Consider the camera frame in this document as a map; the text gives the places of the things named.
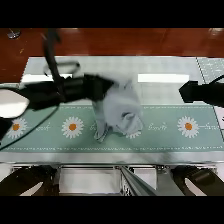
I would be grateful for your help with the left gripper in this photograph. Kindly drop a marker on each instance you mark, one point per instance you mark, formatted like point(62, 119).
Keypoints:
point(96, 87)

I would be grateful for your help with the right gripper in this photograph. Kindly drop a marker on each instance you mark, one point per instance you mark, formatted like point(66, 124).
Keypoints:
point(190, 92)

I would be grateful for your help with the grey shirt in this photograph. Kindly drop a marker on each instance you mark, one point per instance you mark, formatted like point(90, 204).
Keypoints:
point(120, 106)

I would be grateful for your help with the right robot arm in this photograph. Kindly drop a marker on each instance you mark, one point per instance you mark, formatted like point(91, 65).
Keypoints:
point(211, 95)

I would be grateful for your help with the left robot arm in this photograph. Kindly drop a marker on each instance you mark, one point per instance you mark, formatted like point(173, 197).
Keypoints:
point(41, 95)

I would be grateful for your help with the silver frame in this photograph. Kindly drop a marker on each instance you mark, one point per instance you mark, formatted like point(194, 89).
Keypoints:
point(140, 186)

